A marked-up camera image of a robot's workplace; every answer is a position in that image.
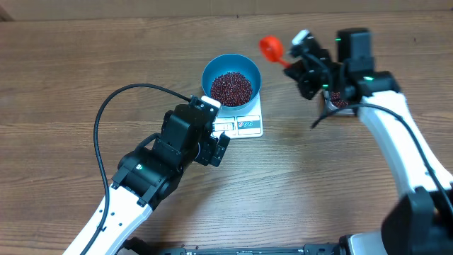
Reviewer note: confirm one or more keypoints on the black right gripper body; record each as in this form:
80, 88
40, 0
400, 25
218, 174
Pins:
301, 71

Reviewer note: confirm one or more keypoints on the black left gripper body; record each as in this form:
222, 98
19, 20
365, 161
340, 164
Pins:
206, 153

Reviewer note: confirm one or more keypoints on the red measuring scoop blue handle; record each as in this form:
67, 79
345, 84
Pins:
273, 50

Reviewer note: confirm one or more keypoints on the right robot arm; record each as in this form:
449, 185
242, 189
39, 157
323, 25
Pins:
421, 221

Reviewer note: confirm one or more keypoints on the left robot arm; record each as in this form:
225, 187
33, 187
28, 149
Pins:
150, 173

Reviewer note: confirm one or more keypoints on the white digital kitchen scale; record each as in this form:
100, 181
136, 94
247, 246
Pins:
246, 122

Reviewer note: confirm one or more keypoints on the red beans in bowl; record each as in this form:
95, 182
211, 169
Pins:
231, 89

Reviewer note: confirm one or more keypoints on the blue bowl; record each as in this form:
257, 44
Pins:
231, 63

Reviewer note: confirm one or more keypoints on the clear plastic container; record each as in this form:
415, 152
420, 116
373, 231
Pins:
328, 107

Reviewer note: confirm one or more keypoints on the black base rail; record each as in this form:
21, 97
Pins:
244, 250

